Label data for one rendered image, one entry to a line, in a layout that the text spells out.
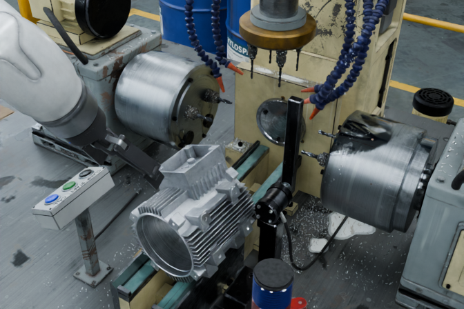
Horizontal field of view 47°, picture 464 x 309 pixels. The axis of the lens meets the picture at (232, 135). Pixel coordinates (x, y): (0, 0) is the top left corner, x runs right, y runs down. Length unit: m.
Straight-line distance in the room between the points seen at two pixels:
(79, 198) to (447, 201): 0.75
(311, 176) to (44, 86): 0.95
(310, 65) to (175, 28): 2.02
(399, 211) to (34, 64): 0.81
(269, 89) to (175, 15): 2.01
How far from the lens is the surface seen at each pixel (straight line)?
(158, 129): 1.43
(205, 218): 1.07
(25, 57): 0.73
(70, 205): 1.19
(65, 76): 0.77
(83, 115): 0.83
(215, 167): 1.15
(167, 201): 1.09
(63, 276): 1.41
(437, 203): 1.15
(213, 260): 1.11
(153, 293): 1.27
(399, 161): 1.19
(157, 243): 1.22
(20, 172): 1.75
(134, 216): 1.15
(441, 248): 1.22
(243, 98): 1.51
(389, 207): 1.20
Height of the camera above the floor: 1.83
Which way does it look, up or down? 35 degrees down
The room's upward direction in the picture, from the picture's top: 1 degrees clockwise
